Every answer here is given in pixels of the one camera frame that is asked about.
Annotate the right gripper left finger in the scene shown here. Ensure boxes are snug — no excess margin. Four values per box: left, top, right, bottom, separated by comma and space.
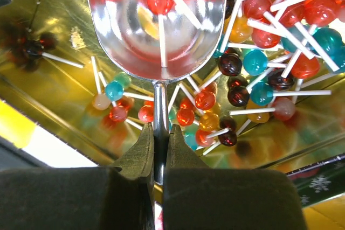
1, 124, 155, 229

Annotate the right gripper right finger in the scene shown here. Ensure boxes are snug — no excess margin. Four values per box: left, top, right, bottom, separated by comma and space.
162, 125, 307, 229

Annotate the candy tin box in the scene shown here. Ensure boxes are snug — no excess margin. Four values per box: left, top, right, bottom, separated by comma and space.
0, 0, 345, 214

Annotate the shiny metal scoop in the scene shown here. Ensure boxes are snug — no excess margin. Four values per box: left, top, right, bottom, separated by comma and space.
88, 0, 226, 184

